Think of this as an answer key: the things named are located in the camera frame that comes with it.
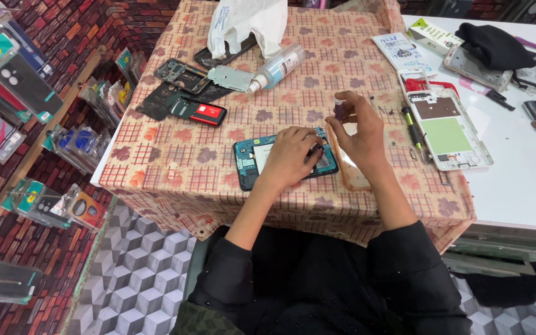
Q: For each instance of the silver metal phone plate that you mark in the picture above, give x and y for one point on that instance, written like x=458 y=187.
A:
x=230 y=78

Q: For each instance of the white empty phone frame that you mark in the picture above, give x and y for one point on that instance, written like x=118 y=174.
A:
x=402 y=79

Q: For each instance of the black phone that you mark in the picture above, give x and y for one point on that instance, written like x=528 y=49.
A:
x=212 y=60

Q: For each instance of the black cloth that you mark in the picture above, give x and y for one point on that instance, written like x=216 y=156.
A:
x=496 y=46

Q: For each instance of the grey metal table frame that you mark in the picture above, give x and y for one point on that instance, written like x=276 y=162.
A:
x=491 y=258

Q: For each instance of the green black screwdriver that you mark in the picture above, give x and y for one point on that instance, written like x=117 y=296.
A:
x=412 y=130

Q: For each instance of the black phone back cover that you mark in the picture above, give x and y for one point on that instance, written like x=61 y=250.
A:
x=156 y=100

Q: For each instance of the silver phone housing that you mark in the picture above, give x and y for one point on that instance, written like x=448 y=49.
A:
x=475 y=67

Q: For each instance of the white printed paper packet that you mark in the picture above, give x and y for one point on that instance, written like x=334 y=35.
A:
x=398 y=51

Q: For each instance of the person's right hand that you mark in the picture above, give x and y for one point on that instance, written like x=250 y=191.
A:
x=363 y=135

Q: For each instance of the wall display of phone cases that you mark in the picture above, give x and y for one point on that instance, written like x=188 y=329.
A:
x=21 y=79

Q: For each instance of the person's black clothing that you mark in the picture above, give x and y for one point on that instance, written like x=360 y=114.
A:
x=324 y=284

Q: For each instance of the black phone midframe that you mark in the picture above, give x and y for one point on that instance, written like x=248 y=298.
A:
x=182 y=76

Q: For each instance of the white phone frame green panel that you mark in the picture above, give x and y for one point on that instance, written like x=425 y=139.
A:
x=447 y=135

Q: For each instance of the black small tool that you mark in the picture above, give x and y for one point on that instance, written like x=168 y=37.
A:
x=500 y=100

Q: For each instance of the teal phone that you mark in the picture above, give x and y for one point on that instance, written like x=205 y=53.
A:
x=249 y=160

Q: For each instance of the white plastic bag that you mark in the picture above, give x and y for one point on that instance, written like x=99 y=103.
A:
x=244 y=23

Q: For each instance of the small purple screwdriver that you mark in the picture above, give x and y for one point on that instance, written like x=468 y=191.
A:
x=338 y=108

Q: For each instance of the leaf patterned checked tablecloth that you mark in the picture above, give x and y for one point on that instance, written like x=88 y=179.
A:
x=193 y=177

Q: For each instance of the person's left hand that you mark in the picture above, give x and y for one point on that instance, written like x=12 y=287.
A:
x=286 y=156

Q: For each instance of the white spray bottle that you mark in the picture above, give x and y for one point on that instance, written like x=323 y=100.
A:
x=279 y=65

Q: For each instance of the red phone frame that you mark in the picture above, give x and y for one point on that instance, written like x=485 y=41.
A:
x=440 y=86

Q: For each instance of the green white cardboard box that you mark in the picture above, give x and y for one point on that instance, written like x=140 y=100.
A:
x=431 y=36

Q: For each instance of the clear orange phone case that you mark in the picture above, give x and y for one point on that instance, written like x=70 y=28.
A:
x=356 y=179

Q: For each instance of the black and red battery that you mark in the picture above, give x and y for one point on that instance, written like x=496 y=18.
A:
x=203 y=112

